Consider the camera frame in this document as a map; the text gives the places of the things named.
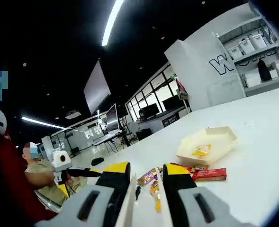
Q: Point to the coat stand with bag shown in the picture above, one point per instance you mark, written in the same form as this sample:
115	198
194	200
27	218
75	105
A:
183	93

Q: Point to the black bag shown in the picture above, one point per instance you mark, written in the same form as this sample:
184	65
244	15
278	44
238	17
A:
264	71

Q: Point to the white ceiling unit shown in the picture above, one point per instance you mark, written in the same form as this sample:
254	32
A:
73	115

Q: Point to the white chair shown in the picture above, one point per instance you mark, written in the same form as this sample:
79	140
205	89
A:
44	201

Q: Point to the small black object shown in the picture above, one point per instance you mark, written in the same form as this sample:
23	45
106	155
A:
97	162

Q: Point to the white food tongs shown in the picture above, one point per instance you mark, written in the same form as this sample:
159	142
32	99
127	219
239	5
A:
127	210

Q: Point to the large hanging display screen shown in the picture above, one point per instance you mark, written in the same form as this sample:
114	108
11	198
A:
96	92

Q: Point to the desk monitor with text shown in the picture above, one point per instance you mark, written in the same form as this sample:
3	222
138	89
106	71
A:
112	118

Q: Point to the black food clear packet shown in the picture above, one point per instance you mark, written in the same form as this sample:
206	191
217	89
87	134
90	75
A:
138	191

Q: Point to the black monitor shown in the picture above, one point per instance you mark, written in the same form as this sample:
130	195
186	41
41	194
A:
151	109
172	102

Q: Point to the ceiling light strip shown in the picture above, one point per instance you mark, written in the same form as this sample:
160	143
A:
110	23
42	122

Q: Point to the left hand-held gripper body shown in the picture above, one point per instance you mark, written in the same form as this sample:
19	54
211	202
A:
58	163

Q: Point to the red bar food packet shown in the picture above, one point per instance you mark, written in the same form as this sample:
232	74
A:
210	175

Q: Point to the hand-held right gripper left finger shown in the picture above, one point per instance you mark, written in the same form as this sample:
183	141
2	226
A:
110	184

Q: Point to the small white boxes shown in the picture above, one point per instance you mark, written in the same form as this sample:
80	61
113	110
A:
277	71

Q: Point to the cream hexagonal container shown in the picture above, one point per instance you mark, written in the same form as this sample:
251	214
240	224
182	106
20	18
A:
222	134

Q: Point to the white standing desk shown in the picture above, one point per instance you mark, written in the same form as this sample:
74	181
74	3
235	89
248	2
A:
106	138

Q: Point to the grey metal shelving unit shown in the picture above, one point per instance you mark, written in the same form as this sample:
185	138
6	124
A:
267	84

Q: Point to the white storage bin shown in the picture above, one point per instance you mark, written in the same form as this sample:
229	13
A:
259	42
235	53
247	47

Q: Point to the white cardboard box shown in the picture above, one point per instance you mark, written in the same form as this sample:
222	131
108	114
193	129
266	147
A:
251	79

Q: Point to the purple gold-edged food packet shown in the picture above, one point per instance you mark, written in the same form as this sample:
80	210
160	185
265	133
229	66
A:
199	168

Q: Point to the operator in red shirt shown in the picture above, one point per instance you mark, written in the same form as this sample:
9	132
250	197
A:
13	179

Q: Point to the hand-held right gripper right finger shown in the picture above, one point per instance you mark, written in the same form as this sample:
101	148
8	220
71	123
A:
177	186

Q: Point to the dark office counter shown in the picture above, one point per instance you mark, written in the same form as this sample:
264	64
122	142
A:
153	123

